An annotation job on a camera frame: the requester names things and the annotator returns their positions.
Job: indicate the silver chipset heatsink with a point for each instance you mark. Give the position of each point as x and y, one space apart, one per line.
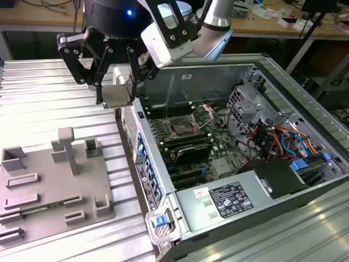
221 167

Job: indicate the thin metal locking lever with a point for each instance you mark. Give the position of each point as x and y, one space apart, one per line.
167 113

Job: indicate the open grey PC case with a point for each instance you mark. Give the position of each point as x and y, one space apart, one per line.
191 82

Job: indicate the CPU socket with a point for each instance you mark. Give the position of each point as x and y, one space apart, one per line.
178 128

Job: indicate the green motherboard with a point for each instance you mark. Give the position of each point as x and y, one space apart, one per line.
218 139

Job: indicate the wooden desk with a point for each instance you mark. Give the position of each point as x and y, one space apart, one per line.
41 13

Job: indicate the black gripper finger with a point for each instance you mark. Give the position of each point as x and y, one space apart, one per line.
135 68
73 62

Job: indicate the grey parts rack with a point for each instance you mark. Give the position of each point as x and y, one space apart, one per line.
81 180

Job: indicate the black RAM slot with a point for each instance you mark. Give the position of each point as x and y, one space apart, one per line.
188 136
188 141
169 110
169 106

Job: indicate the blue case latch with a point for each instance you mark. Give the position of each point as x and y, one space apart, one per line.
159 221

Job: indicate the green RAM stick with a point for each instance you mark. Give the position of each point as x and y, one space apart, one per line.
53 204

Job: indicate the black plastic shroud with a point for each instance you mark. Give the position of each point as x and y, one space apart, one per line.
278 177

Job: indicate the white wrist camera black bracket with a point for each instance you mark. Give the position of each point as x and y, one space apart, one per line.
163 52

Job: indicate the silver perforated drive cage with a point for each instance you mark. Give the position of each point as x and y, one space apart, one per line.
245 106

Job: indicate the small white box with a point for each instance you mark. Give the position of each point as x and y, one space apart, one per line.
286 24

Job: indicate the silver power supply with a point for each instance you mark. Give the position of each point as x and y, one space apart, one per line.
191 207

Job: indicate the blue disk carrier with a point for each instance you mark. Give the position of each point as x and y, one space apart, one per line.
298 165

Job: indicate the black expansion slot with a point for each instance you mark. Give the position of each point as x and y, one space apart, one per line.
191 183
188 175

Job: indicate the black monitor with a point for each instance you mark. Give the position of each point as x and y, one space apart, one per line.
319 5

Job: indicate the silver CPU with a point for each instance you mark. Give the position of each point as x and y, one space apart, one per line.
117 95

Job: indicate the black graphics card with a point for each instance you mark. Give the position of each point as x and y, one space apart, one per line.
193 152

